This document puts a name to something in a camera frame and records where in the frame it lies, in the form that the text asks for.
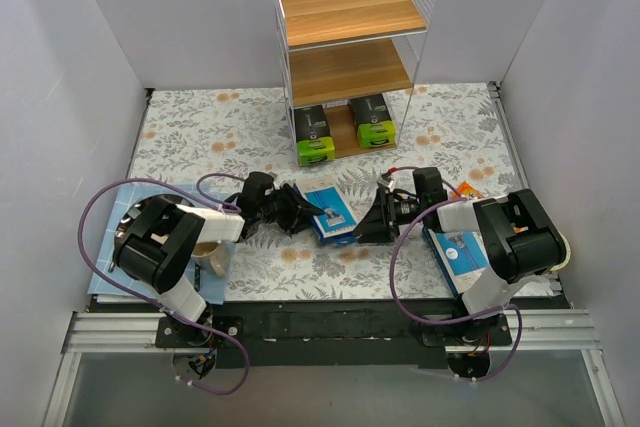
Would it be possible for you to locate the orange BIC razor pack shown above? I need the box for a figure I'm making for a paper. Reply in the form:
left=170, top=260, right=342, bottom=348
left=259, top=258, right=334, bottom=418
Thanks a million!
left=451, top=182, right=484, bottom=200

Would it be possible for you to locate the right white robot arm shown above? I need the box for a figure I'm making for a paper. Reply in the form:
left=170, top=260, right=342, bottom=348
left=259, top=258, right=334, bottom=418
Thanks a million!
left=353, top=167, right=569, bottom=345

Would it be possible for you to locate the dark knife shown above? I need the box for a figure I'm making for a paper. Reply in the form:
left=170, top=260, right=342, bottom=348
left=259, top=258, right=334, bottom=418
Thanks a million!
left=194, top=265, right=201, bottom=292

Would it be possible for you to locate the white wire wooden shelf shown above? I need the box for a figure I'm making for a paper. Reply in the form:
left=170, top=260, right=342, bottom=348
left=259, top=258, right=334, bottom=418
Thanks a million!
left=273, top=0, right=437, bottom=160

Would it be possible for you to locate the blue harry's razor box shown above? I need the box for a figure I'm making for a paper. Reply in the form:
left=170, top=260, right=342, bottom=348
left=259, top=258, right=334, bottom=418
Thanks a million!
left=296, top=176, right=359, bottom=246
left=422, top=228, right=489, bottom=296

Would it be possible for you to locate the dark rimmed ceramic plate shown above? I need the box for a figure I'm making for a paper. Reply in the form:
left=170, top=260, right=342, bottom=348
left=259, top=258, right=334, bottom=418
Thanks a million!
left=114, top=196, right=165, bottom=264

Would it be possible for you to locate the beige ceramic mug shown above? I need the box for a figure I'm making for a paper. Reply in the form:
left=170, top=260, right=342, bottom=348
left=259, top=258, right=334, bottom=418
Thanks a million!
left=191, top=242, right=231, bottom=278

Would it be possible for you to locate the blue checked cloth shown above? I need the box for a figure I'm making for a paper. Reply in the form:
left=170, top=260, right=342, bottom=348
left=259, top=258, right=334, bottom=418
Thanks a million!
left=87, top=182, right=241, bottom=305

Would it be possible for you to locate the floral table mat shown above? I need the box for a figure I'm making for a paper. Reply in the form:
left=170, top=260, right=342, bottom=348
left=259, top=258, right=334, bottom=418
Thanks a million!
left=127, top=82, right=571, bottom=302

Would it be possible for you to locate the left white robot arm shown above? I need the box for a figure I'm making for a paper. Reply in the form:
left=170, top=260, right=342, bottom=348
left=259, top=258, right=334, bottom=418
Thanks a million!
left=113, top=172, right=325, bottom=347

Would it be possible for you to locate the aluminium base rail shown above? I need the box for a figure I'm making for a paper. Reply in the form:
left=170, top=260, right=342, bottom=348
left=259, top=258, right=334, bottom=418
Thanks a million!
left=45, top=303, right=624, bottom=426

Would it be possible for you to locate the black green razor box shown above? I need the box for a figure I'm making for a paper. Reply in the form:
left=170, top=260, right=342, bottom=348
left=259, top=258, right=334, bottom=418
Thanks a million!
left=348, top=94, right=396, bottom=148
left=293, top=104, right=336, bottom=166

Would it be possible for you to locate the yellow patterned bowl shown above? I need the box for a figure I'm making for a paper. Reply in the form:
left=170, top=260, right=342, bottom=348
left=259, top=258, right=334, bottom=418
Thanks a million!
left=550, top=231, right=571, bottom=273

